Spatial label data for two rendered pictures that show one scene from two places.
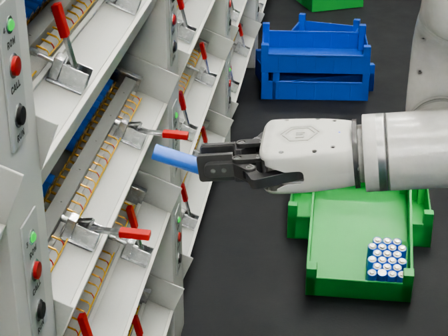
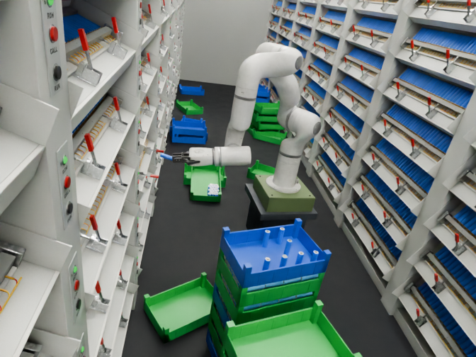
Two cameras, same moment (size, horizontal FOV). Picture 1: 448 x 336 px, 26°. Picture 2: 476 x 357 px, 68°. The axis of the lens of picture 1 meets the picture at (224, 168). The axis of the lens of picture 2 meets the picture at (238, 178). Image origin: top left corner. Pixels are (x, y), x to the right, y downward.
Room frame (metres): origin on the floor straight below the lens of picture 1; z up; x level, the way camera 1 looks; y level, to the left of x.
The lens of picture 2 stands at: (-0.44, 0.16, 1.25)
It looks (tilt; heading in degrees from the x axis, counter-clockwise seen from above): 27 degrees down; 343
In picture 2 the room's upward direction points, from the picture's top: 9 degrees clockwise
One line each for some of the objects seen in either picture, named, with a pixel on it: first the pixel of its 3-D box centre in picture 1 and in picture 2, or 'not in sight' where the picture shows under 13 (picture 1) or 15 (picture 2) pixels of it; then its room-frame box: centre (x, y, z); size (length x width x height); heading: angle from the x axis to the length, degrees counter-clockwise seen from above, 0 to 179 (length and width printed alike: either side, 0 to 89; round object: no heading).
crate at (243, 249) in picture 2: not in sight; (273, 249); (0.42, -0.27, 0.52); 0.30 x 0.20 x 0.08; 99
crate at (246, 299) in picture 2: not in sight; (269, 268); (0.42, -0.27, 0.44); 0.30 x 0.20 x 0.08; 99
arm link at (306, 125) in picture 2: not in sight; (300, 134); (1.11, -0.61, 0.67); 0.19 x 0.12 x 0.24; 30
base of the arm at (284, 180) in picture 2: not in sight; (286, 169); (1.14, -0.59, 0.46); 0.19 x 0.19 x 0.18
